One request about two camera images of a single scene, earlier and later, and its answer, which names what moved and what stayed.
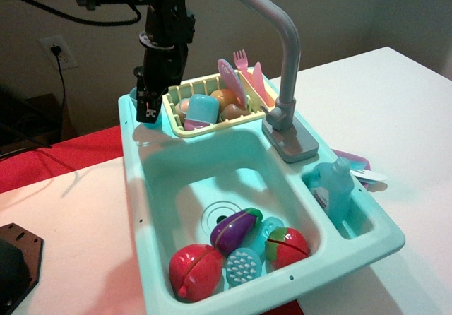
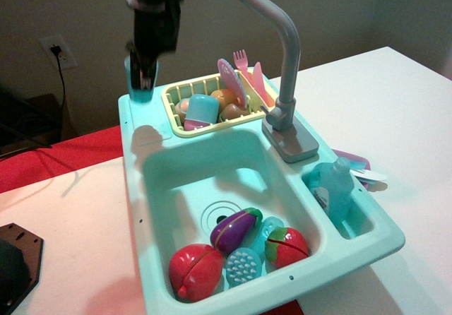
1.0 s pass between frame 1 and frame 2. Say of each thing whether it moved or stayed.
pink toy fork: stayed
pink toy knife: stayed
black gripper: moved
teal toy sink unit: stayed
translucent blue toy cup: moved
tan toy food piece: stayed
